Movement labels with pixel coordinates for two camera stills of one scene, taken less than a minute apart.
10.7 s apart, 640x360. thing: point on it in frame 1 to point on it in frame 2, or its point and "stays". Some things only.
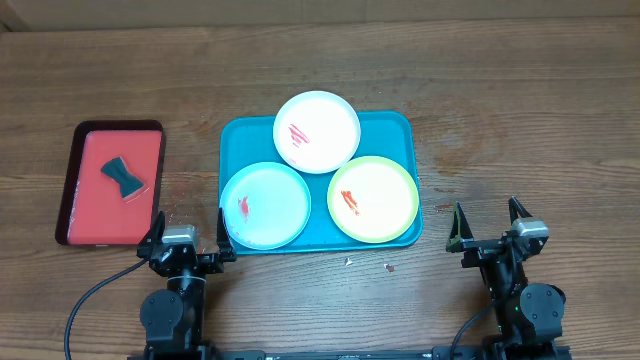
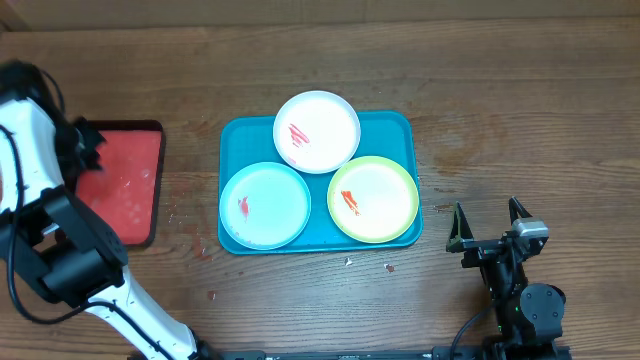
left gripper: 214,263 to 91,152
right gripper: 479,249 stays
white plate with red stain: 317,132 stays
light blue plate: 265,205 stays
